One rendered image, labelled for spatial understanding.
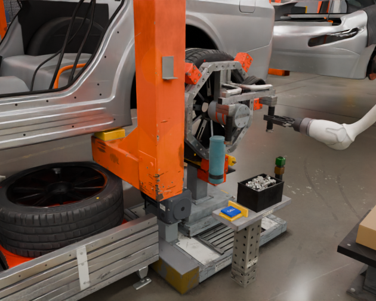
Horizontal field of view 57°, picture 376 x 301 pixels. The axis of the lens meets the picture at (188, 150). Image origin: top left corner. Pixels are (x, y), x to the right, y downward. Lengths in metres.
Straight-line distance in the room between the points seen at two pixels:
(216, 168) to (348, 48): 2.83
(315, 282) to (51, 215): 1.42
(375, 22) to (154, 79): 3.42
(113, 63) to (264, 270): 1.44
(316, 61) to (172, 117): 3.03
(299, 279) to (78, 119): 1.48
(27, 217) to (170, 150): 0.70
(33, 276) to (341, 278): 1.58
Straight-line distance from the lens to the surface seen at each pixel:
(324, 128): 1.78
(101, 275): 1.78
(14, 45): 3.57
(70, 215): 1.69
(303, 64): 4.45
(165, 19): 1.49
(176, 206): 1.97
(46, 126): 1.85
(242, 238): 1.85
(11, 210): 1.79
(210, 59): 1.98
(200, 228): 2.21
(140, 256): 1.87
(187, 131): 1.83
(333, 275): 2.22
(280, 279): 2.10
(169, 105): 1.53
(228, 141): 1.74
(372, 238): 1.94
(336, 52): 4.36
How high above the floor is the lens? 1.31
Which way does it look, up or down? 20 degrees down
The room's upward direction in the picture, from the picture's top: 1 degrees clockwise
